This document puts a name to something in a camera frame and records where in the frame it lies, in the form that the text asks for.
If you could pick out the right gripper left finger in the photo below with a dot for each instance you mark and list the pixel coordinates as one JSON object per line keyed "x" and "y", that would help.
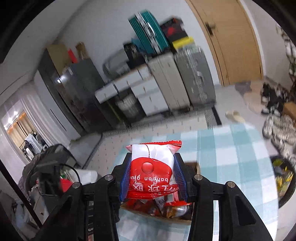
{"x": 91, "y": 209}

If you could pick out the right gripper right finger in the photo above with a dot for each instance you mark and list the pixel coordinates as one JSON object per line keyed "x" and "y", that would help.
{"x": 238, "y": 219}

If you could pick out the red crisp snack bag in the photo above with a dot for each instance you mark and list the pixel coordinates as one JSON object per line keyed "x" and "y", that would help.
{"x": 142, "y": 205}

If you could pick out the red white snack pack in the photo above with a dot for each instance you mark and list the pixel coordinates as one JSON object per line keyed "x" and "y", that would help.
{"x": 152, "y": 169}

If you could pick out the orange red oreo pack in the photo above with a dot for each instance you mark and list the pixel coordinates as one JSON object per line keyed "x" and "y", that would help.
{"x": 176, "y": 209}

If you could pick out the SF cardboard box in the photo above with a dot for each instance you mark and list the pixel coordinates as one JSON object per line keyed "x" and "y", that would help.
{"x": 159, "y": 202}

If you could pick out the black refrigerator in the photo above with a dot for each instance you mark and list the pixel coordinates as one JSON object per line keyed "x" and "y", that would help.
{"x": 77, "y": 86}

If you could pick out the pile of shoes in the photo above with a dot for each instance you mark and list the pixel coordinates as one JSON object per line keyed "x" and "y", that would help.
{"x": 278, "y": 128}

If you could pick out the woven laundry basket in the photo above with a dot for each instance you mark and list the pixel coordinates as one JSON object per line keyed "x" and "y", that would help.
{"x": 130, "y": 107}

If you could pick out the white drawer cabinet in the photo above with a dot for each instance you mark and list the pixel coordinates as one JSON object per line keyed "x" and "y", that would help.
{"x": 143, "y": 86}

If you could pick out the grey suitcase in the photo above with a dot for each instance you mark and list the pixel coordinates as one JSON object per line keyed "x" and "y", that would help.
{"x": 195, "y": 73}

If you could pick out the beige suitcase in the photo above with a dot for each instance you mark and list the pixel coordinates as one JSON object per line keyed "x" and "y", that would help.
{"x": 168, "y": 78}

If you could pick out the wooden door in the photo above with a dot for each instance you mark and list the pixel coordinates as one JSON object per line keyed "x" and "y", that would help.
{"x": 231, "y": 39}

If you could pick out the teal suitcase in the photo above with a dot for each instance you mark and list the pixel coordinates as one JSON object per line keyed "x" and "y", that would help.
{"x": 149, "y": 32}

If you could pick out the stacked shoe boxes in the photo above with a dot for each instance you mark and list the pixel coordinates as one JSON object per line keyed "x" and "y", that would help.
{"x": 174, "y": 31}

